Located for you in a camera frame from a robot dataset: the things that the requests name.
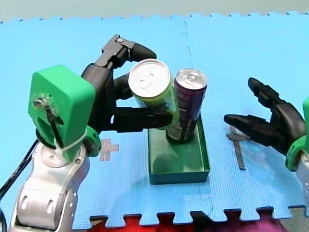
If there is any green drink can dark band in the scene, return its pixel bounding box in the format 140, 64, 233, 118
128, 58, 180, 138

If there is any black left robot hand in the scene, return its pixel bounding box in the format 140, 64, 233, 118
81, 34, 174, 133

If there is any shallow green tray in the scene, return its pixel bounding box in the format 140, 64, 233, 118
147, 113, 210, 186

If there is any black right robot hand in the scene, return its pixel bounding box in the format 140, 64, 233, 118
224, 77, 306, 162

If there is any dark purple drink can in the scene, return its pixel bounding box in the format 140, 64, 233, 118
166, 68, 208, 143

